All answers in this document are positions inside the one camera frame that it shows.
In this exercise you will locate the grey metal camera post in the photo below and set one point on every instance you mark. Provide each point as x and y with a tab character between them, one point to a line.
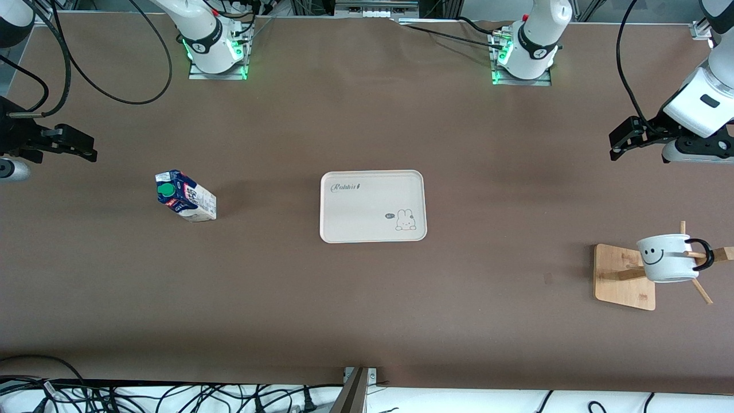
352	396

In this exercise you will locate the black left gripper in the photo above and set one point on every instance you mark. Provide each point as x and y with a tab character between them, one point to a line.
657	125

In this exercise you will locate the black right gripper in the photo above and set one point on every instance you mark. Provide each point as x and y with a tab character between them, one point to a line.
12	135

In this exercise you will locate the beige rabbit print tray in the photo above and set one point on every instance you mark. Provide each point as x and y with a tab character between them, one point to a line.
373	212

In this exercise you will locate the white power strip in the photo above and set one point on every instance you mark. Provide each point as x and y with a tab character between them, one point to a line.
375	8

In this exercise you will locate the aluminium frame profile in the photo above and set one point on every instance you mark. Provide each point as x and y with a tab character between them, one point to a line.
40	12
701	30

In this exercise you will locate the wooden mug rack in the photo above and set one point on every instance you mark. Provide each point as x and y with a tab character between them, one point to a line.
616	287

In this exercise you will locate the blue white milk carton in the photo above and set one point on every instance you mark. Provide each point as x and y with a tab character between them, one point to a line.
192	201

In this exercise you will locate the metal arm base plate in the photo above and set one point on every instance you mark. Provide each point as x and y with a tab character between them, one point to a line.
519	81
218	76

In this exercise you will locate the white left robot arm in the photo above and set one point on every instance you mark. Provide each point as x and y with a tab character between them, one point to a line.
536	34

